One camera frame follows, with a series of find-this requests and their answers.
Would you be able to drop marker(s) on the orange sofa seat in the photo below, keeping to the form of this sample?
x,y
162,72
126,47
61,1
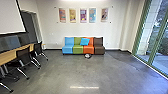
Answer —
x,y
88,49

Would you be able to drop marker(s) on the blue square cushion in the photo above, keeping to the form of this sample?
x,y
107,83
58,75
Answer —
x,y
84,41

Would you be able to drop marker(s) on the green sofa seat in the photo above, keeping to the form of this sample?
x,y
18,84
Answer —
x,y
77,49

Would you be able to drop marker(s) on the brown sofa seat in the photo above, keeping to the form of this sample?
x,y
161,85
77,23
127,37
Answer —
x,y
99,50

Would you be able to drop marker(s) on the blue sofa seat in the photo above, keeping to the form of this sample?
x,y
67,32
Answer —
x,y
67,49

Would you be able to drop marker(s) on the dark glass partition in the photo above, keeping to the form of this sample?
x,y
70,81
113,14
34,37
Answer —
x,y
30,28

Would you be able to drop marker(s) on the grey office chair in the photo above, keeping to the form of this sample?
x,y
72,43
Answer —
x,y
12,42

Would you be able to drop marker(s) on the white projector screen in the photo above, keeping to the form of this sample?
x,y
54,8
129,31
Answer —
x,y
10,15

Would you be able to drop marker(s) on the purple wall poster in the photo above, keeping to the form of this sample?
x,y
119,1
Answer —
x,y
83,15

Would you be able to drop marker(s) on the light blue wall poster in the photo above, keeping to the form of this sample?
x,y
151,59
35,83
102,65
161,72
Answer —
x,y
92,15

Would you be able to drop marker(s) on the yellow wall poster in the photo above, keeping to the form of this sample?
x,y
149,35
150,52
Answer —
x,y
72,15

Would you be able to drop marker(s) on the pink grey wall poster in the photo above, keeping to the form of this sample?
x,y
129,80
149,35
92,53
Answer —
x,y
104,14

